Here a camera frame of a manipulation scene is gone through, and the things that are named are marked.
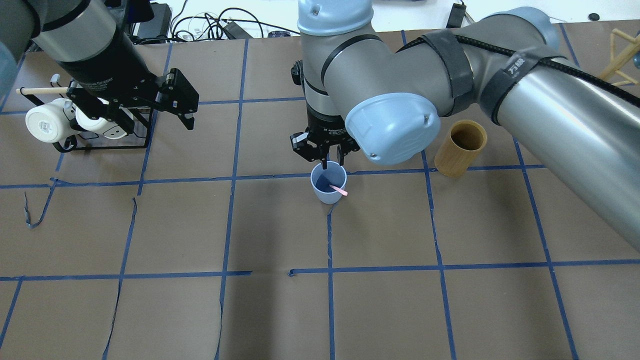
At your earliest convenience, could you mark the wooden rack dowel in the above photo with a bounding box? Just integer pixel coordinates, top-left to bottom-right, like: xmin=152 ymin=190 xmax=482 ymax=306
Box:
xmin=15 ymin=87 xmax=69 ymax=96

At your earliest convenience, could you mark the white cup left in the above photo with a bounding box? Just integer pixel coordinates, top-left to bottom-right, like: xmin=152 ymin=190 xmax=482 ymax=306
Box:
xmin=25 ymin=98 xmax=80 ymax=144

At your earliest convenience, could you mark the white cup right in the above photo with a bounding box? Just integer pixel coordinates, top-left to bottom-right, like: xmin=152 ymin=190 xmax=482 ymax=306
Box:
xmin=73 ymin=103 xmax=128 ymax=140

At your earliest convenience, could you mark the blue cup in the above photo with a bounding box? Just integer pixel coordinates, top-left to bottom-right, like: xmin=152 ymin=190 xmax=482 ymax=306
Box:
xmin=310 ymin=161 xmax=348 ymax=205

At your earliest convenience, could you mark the white cup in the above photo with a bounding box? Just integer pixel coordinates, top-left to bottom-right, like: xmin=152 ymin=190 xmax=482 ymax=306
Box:
xmin=25 ymin=98 xmax=80 ymax=144
xmin=73 ymin=103 xmax=128 ymax=140

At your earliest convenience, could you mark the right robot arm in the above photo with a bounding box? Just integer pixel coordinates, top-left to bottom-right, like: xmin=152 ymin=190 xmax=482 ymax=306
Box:
xmin=290 ymin=0 xmax=640 ymax=249

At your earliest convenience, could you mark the black wire cup rack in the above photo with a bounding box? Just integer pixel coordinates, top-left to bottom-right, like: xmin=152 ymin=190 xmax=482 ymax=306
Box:
xmin=52 ymin=98 xmax=154 ymax=153

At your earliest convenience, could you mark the pink chopstick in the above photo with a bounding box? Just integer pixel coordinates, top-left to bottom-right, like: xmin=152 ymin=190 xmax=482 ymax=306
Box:
xmin=329 ymin=184 xmax=348 ymax=196

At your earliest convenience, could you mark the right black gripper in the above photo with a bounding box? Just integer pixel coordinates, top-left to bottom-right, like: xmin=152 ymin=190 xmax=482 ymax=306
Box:
xmin=290 ymin=104 xmax=361 ymax=170

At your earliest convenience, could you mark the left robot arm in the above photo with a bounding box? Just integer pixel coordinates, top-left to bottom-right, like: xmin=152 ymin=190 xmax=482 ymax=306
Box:
xmin=1 ymin=0 xmax=199 ymax=153

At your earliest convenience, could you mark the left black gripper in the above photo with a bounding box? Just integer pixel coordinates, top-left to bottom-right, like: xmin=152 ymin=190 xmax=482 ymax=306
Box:
xmin=66 ymin=68 xmax=200 ymax=133

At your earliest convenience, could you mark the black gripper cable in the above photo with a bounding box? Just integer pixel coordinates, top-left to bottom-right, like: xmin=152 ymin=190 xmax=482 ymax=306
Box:
xmin=400 ymin=32 xmax=640 ymax=108

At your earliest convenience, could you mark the bamboo cylinder holder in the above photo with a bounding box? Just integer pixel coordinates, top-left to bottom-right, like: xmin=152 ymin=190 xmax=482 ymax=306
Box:
xmin=434 ymin=120 xmax=489 ymax=178

